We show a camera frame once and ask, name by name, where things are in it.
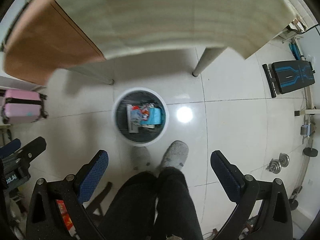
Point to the pink suitcase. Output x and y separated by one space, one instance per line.
22 106

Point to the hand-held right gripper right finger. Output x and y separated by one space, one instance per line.
225 177

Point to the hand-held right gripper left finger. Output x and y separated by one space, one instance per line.
92 175

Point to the blue and green snack bag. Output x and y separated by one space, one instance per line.
155 117

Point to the red and white snack wrapper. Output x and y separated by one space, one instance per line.
142 114

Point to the black and blue workout bench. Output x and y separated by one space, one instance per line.
292 76

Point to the blue plastic item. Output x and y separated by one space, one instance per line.
295 50

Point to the white round trash bin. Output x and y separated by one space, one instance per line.
123 131

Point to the table with striped cloth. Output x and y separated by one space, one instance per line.
162 17

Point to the silver dumbbell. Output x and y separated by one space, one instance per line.
278 162

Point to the grey slipper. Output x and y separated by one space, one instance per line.
175 153
141 158

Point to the red printed packet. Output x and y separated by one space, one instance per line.
65 220

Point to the small grey device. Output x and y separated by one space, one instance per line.
305 130

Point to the person's legs in dark pants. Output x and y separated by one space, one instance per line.
140 205

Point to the orange brown table cloth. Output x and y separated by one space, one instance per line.
50 50

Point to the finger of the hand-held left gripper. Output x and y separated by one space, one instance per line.
10 146
32 148

